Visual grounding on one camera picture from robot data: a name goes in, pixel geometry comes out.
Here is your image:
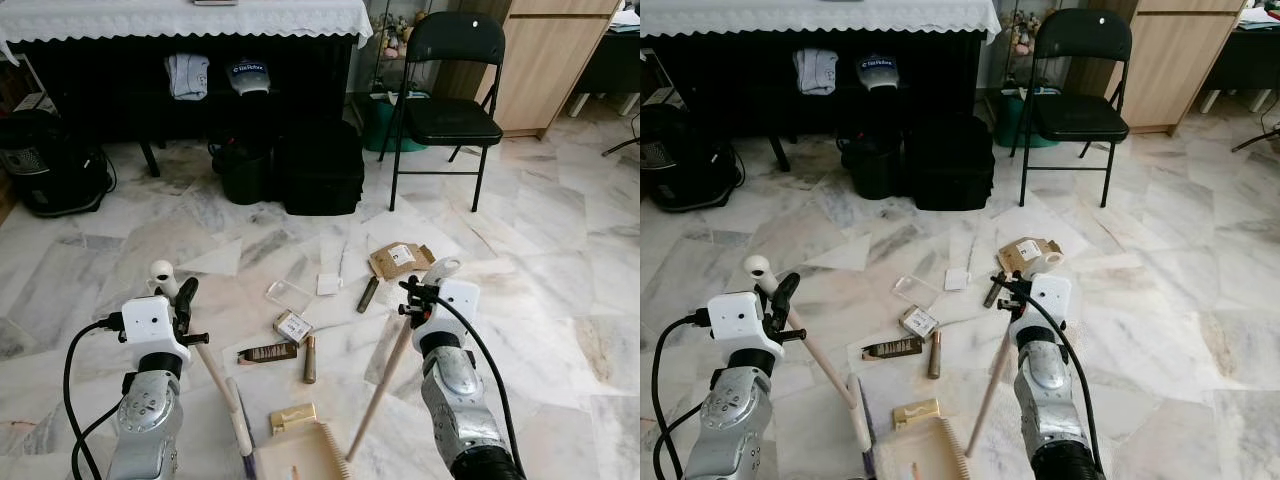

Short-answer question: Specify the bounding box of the green bin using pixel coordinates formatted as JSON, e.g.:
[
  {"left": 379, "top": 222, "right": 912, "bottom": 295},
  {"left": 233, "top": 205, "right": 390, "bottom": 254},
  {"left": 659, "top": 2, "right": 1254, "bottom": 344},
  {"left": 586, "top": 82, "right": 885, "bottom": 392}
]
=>
[
  {"left": 993, "top": 85, "right": 1061, "bottom": 149},
  {"left": 362, "top": 90, "right": 426, "bottom": 153}
]

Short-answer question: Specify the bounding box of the black bucket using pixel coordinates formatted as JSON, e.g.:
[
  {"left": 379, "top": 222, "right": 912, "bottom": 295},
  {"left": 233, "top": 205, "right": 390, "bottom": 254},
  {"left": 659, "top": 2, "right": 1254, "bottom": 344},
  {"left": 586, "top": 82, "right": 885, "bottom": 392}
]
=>
[
  {"left": 840, "top": 130, "right": 906, "bottom": 201},
  {"left": 208, "top": 135, "right": 276, "bottom": 206}
]

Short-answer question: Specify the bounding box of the cream dustpan with wooden handle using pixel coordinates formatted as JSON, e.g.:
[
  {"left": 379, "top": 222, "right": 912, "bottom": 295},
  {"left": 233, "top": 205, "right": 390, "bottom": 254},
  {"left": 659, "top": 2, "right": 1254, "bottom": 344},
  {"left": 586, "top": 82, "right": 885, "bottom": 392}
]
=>
[
  {"left": 255, "top": 257, "right": 463, "bottom": 480},
  {"left": 875, "top": 243, "right": 1066, "bottom": 480}
]

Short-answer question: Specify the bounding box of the black desk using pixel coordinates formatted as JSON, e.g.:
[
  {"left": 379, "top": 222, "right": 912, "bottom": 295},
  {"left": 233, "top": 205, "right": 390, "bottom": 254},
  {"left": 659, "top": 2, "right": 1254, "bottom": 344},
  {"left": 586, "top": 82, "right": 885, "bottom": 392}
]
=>
[
  {"left": 575, "top": 10, "right": 641, "bottom": 101},
  {"left": 1205, "top": 5, "right": 1280, "bottom": 96}
]

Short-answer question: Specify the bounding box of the wooden handled broom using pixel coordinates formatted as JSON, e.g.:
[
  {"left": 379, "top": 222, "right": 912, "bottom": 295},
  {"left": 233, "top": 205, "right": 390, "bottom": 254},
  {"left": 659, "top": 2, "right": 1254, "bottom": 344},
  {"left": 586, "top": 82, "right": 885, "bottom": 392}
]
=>
[
  {"left": 742, "top": 255, "right": 881, "bottom": 480},
  {"left": 148, "top": 260, "right": 259, "bottom": 480}
]

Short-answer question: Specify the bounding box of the brown paper package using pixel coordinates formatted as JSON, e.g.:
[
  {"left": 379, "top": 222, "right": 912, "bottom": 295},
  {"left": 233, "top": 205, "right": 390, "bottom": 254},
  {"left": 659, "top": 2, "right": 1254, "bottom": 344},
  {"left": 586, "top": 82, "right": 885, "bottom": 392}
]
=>
[
  {"left": 368, "top": 243, "right": 438, "bottom": 281},
  {"left": 997, "top": 237, "right": 1063, "bottom": 276}
]

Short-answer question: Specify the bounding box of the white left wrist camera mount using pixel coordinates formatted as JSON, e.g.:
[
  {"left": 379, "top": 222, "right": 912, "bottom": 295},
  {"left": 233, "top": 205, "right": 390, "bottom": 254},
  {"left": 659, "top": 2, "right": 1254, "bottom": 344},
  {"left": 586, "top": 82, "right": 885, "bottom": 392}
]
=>
[
  {"left": 120, "top": 293, "right": 191, "bottom": 371},
  {"left": 706, "top": 291, "right": 783, "bottom": 366}
]

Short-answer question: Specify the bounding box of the light wood cabinet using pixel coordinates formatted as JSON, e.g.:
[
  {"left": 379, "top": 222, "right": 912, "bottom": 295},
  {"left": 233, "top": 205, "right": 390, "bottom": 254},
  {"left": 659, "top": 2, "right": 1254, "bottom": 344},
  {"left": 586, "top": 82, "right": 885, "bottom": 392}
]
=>
[
  {"left": 1060, "top": 0, "right": 1251, "bottom": 136},
  {"left": 430, "top": 0, "right": 626, "bottom": 139}
]

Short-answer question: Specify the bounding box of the pink flower bouquet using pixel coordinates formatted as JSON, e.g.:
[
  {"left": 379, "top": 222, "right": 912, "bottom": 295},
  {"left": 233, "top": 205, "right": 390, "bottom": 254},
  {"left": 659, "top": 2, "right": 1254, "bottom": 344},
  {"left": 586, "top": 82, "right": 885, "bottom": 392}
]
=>
[
  {"left": 1005, "top": 8, "right": 1046, "bottom": 58},
  {"left": 375, "top": 10, "right": 416, "bottom": 61}
]

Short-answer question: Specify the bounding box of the small white brown box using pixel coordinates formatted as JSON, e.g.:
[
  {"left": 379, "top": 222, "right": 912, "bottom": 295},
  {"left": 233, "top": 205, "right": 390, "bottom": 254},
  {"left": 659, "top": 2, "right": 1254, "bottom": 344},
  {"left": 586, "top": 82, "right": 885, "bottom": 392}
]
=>
[
  {"left": 898, "top": 305, "right": 939, "bottom": 341},
  {"left": 273, "top": 310, "right": 313, "bottom": 346}
]

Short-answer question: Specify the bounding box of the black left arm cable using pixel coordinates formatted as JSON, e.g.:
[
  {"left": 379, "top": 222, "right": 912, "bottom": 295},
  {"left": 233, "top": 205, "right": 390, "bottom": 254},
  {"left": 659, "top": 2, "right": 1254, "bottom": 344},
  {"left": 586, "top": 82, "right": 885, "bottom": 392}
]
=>
[
  {"left": 650, "top": 310, "right": 716, "bottom": 480},
  {"left": 62, "top": 312, "right": 136, "bottom": 480}
]

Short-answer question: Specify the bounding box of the dark brown bar wrapper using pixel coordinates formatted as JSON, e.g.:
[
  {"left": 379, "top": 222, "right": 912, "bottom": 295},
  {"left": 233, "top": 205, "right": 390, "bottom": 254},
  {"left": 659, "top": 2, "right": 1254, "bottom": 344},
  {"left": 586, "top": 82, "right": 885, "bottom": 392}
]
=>
[
  {"left": 237, "top": 342, "right": 299, "bottom": 365},
  {"left": 862, "top": 337, "right": 924, "bottom": 361}
]

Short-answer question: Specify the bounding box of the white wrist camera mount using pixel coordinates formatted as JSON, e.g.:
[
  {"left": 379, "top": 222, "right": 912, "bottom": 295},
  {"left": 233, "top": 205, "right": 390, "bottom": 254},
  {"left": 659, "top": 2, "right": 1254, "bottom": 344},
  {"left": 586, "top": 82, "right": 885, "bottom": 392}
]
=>
[
  {"left": 120, "top": 293, "right": 191, "bottom": 371},
  {"left": 1008, "top": 273, "right": 1073, "bottom": 346},
  {"left": 410, "top": 278, "right": 481, "bottom": 346},
  {"left": 706, "top": 291, "right": 783, "bottom": 366}
]

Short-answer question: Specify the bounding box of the black fabric case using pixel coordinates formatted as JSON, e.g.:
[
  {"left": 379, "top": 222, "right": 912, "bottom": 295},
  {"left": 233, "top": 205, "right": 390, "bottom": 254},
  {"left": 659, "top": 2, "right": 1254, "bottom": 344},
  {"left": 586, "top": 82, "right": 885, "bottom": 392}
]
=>
[
  {"left": 905, "top": 113, "right": 996, "bottom": 213},
  {"left": 275, "top": 120, "right": 366, "bottom": 216}
]

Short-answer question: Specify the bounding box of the white lace tablecloth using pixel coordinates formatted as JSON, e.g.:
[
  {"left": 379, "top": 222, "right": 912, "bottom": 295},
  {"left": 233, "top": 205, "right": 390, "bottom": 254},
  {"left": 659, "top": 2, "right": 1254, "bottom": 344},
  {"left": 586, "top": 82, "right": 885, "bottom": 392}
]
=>
[
  {"left": 640, "top": 0, "right": 1001, "bottom": 43},
  {"left": 0, "top": 0, "right": 373, "bottom": 46}
]

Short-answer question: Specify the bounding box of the black round appliance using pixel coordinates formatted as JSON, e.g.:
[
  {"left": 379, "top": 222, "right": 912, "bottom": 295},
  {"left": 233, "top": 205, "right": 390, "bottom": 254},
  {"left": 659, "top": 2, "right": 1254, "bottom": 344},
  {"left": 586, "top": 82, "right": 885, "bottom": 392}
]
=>
[
  {"left": 640, "top": 103, "right": 743, "bottom": 213},
  {"left": 0, "top": 108, "right": 111, "bottom": 218}
]

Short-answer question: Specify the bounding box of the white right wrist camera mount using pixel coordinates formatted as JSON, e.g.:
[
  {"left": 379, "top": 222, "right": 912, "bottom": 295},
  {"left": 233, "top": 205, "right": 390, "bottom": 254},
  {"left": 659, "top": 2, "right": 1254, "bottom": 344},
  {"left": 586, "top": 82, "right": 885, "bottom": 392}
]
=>
[
  {"left": 1008, "top": 273, "right": 1073, "bottom": 346},
  {"left": 410, "top": 278, "right": 481, "bottom": 346}
]

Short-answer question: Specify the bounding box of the clear plastic box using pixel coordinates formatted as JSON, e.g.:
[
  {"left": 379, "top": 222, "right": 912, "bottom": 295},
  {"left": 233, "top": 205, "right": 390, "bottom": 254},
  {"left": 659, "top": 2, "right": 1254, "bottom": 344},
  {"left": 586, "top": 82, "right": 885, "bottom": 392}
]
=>
[
  {"left": 893, "top": 275, "right": 941, "bottom": 308},
  {"left": 267, "top": 280, "right": 313, "bottom": 309}
]

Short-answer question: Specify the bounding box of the white cap with blue print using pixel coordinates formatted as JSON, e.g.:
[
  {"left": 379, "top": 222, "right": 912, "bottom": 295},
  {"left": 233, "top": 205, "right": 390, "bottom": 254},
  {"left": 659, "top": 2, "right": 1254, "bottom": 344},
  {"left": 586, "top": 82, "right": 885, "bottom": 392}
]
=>
[
  {"left": 857, "top": 55, "right": 901, "bottom": 93},
  {"left": 228, "top": 60, "right": 273, "bottom": 98}
]

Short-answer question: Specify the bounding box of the white grey cloth pouch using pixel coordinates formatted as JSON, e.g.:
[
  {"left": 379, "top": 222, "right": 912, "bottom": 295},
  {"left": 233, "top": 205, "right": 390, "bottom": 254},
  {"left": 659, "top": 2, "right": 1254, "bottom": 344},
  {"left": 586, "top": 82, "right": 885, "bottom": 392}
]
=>
[
  {"left": 793, "top": 48, "right": 839, "bottom": 96},
  {"left": 165, "top": 53, "right": 209, "bottom": 101}
]

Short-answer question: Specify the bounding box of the black folding chair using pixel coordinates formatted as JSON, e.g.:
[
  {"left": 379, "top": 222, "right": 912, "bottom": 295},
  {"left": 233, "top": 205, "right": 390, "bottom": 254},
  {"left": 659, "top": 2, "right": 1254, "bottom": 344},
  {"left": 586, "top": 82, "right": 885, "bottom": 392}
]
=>
[
  {"left": 385, "top": 12, "right": 506, "bottom": 213},
  {"left": 1015, "top": 8, "right": 1134, "bottom": 209}
]

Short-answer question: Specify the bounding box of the gold yellow box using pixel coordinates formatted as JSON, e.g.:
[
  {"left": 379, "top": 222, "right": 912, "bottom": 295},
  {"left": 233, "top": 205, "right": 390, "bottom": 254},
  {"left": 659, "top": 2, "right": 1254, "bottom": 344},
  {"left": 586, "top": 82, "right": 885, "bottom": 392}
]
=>
[
  {"left": 270, "top": 403, "right": 319, "bottom": 434},
  {"left": 893, "top": 398, "right": 941, "bottom": 429}
]

